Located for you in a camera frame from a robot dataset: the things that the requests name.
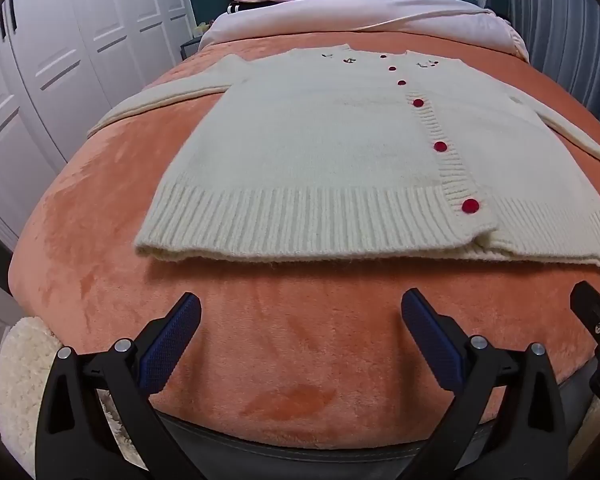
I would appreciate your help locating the cream knit cardigan red buttons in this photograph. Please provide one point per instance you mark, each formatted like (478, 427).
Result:
(305, 160)

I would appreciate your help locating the cream fluffy rug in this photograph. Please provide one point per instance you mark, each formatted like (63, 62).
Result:
(20, 375)

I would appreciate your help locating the white panelled wardrobe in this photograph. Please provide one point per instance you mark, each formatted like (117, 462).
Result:
(55, 60)

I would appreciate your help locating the pale pink duvet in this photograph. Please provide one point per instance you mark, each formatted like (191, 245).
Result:
(355, 15)

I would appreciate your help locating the orange plush blanket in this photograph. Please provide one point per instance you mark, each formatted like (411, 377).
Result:
(280, 335)

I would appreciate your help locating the grey-white curtain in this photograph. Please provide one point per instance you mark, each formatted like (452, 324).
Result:
(565, 25)

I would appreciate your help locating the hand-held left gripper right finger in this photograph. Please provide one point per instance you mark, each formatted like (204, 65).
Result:
(432, 340)

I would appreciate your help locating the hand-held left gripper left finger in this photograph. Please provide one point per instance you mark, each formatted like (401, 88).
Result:
(170, 345)

